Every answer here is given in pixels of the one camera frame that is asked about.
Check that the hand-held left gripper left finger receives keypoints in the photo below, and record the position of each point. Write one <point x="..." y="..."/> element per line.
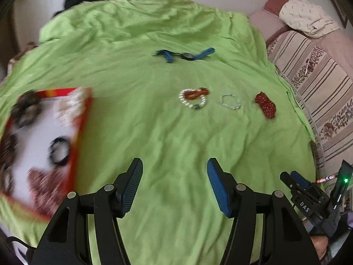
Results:
<point x="132" y="189"/>

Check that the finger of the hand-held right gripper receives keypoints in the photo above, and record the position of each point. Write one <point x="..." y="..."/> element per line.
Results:
<point x="291" y="185"/>
<point x="303" y="183"/>

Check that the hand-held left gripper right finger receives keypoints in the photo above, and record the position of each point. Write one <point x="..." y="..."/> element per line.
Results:
<point x="217" y="189"/>

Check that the red gift box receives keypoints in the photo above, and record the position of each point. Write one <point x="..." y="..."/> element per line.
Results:
<point x="80" y="143"/>

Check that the red plaid scrunchie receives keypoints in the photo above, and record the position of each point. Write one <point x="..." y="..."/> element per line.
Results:
<point x="48" y="187"/>

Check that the white printed scrunchie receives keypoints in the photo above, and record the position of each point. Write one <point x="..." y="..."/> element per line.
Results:
<point x="70" y="105"/>

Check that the large black sheer scrunchie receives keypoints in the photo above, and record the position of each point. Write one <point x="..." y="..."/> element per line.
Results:
<point x="7" y="157"/>

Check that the leopard print scrunchie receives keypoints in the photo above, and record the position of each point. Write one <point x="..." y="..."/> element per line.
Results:
<point x="26" y="107"/>

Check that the person's right forearm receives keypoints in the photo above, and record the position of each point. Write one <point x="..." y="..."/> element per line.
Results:
<point x="318" y="247"/>

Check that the green blanket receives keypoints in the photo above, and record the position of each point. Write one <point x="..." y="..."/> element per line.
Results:
<point x="165" y="132"/>

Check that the red polka-dot scrunchie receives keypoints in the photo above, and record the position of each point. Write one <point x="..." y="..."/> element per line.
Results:
<point x="266" y="105"/>

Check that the striped floral bedding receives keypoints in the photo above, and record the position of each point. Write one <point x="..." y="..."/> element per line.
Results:
<point x="317" y="88"/>

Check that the white patterned cloth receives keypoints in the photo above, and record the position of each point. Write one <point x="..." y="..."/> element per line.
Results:
<point x="306" y="15"/>

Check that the pink pillow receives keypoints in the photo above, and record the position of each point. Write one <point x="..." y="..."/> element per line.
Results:
<point x="273" y="8"/>

